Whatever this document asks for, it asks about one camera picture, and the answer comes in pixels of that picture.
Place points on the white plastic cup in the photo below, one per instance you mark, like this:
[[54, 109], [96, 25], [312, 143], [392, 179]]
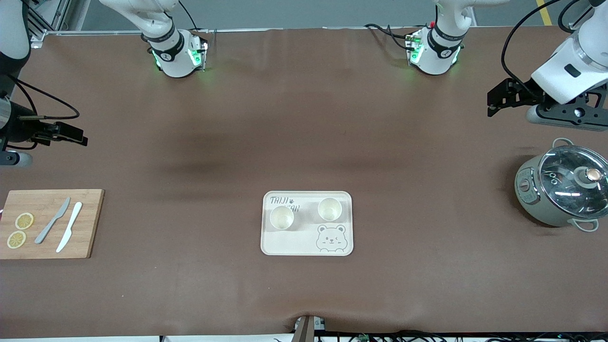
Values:
[[329, 209], [281, 218]]

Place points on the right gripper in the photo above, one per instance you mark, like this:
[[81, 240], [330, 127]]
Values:
[[18, 128]]

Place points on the aluminium frame profile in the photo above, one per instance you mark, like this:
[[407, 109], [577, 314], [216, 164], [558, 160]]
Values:
[[47, 21]]

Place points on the yellow floor tape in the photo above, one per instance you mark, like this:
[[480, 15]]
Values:
[[545, 12]]

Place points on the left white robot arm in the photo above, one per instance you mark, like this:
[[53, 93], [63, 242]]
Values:
[[439, 52]]

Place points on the yellow lemon slice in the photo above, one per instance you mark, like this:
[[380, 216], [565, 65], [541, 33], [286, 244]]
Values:
[[16, 240], [24, 221]]

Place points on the white plastic knife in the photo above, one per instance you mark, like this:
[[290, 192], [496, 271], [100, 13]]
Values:
[[70, 225]]

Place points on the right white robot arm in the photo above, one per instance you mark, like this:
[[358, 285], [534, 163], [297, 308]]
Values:
[[171, 57]]

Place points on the grey plastic knife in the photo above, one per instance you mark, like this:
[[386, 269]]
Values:
[[50, 223]]

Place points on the wooden cutting board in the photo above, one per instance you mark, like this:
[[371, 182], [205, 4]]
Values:
[[85, 228]]

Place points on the cream tray with bear print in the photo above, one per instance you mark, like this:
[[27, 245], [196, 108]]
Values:
[[294, 242]]

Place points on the table edge clamp bracket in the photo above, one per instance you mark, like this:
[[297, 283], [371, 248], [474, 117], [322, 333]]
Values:
[[306, 330]]

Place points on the grey-green cooking pot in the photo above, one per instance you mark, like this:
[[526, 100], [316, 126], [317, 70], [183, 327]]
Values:
[[532, 199]]

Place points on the glass pot lid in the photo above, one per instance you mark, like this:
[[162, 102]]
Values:
[[565, 190]]

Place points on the brown table mat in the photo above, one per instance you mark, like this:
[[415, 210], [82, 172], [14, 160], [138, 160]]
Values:
[[304, 118]]

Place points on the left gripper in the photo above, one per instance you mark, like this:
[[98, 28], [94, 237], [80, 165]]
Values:
[[528, 93]]

